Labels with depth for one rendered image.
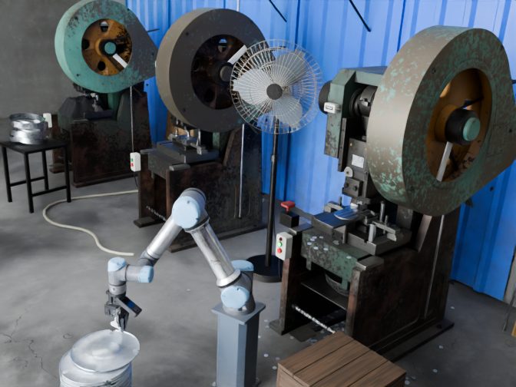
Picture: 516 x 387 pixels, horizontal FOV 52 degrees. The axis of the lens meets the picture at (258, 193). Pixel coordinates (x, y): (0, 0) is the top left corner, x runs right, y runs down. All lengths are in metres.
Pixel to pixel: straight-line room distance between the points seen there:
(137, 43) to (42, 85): 3.66
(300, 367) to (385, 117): 1.10
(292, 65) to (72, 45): 2.36
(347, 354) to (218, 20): 2.23
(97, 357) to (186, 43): 1.99
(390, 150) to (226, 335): 1.12
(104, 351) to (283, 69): 1.87
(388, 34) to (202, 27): 1.36
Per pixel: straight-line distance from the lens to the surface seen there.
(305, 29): 4.65
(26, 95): 8.73
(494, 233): 3.80
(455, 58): 2.34
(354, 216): 2.79
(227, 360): 2.64
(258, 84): 3.27
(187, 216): 2.16
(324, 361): 2.44
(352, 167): 2.77
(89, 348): 2.53
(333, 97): 2.75
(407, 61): 2.25
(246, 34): 3.78
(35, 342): 3.23
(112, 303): 2.52
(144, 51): 5.37
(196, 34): 3.56
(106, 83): 5.21
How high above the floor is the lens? 1.80
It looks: 20 degrees down
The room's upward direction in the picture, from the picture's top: 3 degrees clockwise
